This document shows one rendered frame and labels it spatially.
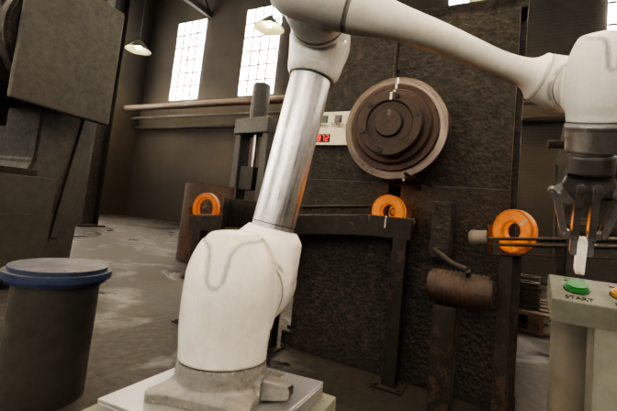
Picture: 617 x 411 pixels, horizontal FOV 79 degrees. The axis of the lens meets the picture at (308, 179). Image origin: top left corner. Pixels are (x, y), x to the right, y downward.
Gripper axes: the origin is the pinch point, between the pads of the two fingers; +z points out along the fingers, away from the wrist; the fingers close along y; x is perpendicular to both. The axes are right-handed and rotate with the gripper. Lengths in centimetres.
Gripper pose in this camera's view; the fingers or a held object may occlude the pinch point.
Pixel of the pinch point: (580, 255)
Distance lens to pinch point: 92.3
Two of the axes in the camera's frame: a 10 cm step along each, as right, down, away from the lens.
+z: 0.6, 9.7, 2.2
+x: -4.7, 2.2, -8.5
